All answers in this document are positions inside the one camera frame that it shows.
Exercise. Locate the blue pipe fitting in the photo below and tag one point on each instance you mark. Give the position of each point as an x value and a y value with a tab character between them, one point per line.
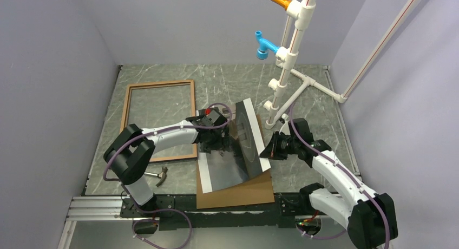
264	46

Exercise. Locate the white pvc pipe stand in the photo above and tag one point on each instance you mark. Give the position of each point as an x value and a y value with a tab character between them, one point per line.
299	15

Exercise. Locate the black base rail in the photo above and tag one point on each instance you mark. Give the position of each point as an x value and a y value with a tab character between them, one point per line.
284	212

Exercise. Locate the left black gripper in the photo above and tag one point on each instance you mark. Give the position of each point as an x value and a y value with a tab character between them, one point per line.
223	143

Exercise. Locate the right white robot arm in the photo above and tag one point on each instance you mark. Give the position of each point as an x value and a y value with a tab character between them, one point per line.
368	217

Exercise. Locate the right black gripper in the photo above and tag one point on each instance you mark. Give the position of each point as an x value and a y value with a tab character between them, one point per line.
272	151

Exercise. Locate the brown cardboard backing board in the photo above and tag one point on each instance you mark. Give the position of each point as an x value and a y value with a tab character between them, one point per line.
256	191

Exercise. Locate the small claw hammer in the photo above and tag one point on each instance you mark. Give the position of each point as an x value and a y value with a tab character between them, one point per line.
161	176

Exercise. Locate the brown wooden picture frame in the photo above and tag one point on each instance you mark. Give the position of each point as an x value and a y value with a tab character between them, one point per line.
156	104

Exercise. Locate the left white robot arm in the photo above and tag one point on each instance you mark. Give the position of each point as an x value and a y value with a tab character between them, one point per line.
130	153

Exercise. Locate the glossy photo white borders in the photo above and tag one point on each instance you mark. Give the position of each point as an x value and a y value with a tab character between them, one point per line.
236	159

